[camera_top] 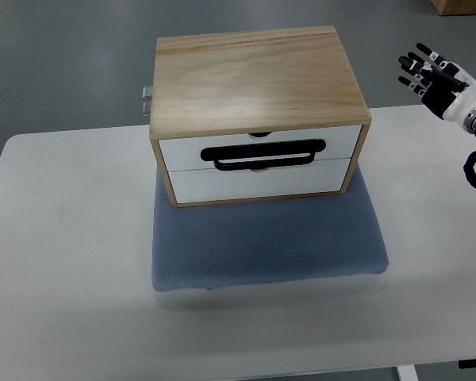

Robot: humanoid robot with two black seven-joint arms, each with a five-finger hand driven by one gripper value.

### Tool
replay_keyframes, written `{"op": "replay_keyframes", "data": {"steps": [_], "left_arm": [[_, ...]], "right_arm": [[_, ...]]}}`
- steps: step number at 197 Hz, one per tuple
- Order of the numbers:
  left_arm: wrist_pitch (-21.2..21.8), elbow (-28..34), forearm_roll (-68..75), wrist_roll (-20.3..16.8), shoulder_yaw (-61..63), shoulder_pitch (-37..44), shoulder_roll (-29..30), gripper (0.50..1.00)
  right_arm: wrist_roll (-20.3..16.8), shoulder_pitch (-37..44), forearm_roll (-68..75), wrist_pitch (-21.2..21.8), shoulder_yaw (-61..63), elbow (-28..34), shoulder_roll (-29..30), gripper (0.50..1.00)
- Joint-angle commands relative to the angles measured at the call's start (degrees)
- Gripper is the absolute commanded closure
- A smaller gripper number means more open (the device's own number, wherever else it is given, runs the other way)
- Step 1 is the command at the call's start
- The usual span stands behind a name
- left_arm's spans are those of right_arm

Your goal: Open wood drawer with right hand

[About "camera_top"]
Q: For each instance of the black table control panel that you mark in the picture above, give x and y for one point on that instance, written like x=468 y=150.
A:
x=467 y=364

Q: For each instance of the metal clamp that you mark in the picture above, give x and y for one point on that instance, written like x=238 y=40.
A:
x=147 y=92
x=146 y=108

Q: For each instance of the metal clamp upper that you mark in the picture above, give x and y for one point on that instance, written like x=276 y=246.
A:
x=147 y=92

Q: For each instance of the blue mesh mat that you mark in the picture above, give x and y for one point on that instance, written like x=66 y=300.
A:
x=274 y=241

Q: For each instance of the white drawer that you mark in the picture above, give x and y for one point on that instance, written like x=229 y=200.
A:
x=211 y=185
x=184 y=154

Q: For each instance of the black drawer handle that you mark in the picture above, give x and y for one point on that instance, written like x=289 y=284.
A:
x=264 y=155

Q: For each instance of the metal clamp lower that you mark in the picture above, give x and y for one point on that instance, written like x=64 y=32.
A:
x=146 y=108

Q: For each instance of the wooden box corner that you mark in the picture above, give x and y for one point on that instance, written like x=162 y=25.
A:
x=455 y=7

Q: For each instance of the white top drawer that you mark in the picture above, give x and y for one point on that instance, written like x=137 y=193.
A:
x=184 y=154

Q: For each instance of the white table leg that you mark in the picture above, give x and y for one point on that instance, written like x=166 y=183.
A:
x=407 y=373

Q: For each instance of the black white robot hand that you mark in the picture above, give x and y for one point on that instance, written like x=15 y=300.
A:
x=443 y=86

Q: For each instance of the wooden drawer cabinet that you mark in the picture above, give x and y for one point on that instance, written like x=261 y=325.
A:
x=253 y=83

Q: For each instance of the white bottom drawer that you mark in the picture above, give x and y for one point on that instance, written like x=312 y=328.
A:
x=211 y=185

